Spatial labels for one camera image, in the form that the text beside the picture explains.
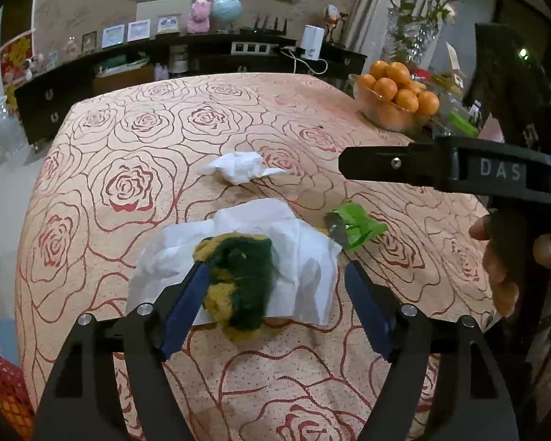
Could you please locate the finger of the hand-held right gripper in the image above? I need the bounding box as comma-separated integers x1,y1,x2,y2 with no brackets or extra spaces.
339,144,446,190

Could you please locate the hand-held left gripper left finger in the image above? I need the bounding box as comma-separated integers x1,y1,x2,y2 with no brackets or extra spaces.
34,261,212,441

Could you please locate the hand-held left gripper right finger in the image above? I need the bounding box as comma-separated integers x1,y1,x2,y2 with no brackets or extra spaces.
344,259,519,441

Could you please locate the green and yellow scrub sponge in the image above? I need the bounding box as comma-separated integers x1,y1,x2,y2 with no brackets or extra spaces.
193,234,276,343

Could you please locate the red plastic mesh basket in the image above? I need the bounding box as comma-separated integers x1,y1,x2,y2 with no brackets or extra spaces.
0,342,35,441

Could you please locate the person's right hand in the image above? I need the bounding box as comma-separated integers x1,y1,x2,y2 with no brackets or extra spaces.
468,214,551,319

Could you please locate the pink paper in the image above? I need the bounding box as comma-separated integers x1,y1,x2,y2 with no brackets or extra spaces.
480,119,506,144

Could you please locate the green packet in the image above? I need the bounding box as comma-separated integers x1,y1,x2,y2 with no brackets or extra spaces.
447,112,481,137

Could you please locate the glass fruit bowl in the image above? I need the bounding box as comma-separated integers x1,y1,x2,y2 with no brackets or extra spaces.
353,73,435,132

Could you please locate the green snack wrapper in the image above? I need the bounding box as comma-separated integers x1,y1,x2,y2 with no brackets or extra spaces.
325,202,389,252

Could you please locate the pile of oranges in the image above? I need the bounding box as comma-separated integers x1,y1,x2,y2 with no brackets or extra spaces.
359,61,440,129

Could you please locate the flat white tissue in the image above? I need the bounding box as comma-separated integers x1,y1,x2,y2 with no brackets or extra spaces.
127,197,343,329

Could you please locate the beige paper card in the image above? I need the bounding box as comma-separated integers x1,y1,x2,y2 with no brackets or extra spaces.
445,41,464,88

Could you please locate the glass vase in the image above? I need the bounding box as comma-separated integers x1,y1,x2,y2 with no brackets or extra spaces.
413,23,440,63

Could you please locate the white box-shaped device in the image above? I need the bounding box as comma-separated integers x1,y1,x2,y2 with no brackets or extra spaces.
302,24,326,61

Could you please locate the crumpled white tissue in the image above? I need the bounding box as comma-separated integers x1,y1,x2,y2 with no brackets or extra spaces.
199,151,289,187

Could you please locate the white and red figurine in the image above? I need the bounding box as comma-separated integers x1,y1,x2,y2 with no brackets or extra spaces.
325,4,348,44

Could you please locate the beige fringed curtain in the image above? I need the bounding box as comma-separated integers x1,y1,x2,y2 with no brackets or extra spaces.
344,0,455,51

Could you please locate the grey power strip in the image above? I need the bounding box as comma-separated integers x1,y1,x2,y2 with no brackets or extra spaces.
231,41,276,54

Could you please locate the black router with antennas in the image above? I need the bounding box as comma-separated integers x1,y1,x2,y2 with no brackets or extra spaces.
240,16,289,36

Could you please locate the light blue cloth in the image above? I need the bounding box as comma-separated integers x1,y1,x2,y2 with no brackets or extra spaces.
0,319,22,368

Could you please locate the light blue globe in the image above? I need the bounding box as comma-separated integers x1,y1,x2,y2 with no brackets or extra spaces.
211,0,243,33

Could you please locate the white jar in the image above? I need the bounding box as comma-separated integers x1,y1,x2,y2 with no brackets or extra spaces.
170,46,189,74

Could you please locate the pink plush toy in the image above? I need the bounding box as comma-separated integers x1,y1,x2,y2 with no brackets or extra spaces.
186,0,212,34

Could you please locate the brown box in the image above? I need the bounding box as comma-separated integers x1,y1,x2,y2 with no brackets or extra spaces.
93,65,152,95

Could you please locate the large clear water bottle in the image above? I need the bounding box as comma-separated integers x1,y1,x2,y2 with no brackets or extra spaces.
0,96,28,157

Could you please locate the green box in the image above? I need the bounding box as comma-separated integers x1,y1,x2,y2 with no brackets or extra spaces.
96,53,150,74

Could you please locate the dark wooden cabinet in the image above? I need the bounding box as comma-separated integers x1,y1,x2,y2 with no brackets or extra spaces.
15,32,367,145

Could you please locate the white board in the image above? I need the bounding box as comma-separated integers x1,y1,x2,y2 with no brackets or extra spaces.
136,0,190,24

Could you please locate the white cable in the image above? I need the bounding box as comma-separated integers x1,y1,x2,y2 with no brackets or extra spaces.
280,46,329,75

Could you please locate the picture frame with clouds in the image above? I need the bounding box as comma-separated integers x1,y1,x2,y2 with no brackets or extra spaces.
156,14,182,35

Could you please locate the pink-edged picture frame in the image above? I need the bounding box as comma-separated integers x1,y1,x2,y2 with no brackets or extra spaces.
127,19,151,43

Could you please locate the blue-edged picture frame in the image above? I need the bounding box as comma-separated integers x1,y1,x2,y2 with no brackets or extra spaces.
102,25,126,49

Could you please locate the red floral wall hanging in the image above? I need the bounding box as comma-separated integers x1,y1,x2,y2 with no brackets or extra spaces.
0,31,34,102

